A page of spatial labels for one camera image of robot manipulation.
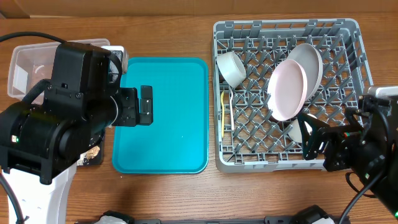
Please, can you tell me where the white pink-rimmed plate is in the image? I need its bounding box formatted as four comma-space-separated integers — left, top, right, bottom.
267, 59, 307, 121

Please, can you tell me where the yellow plastic spoon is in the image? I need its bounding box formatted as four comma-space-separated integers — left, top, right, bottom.
220, 91, 225, 140

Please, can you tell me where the grey bowl of rice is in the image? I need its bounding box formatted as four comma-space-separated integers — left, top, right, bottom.
216, 52, 246, 88

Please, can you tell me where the brown food scrap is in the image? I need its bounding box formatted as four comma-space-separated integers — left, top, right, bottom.
85, 146, 100, 160

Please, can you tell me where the grey plate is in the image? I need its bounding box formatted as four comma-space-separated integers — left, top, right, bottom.
287, 44, 323, 101

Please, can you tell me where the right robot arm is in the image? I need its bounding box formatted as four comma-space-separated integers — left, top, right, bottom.
297, 95, 397, 218

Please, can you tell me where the clear plastic bin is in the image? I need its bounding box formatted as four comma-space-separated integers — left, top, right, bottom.
7, 39, 122, 105

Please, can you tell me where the cream plastic cup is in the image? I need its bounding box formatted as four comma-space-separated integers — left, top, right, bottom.
287, 114, 316, 143

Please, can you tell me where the black plastic tray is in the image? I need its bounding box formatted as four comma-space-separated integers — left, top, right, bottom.
77, 130, 105, 166

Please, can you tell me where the teal serving tray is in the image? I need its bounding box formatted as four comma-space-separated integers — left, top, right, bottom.
112, 57, 209, 174

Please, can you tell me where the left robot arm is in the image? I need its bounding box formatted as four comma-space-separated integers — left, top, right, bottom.
1, 42, 153, 223

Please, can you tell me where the grey dishwasher rack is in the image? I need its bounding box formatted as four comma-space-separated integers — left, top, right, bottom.
213, 18, 373, 173

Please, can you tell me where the white plastic fork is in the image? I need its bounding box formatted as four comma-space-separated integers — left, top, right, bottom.
228, 86, 235, 132

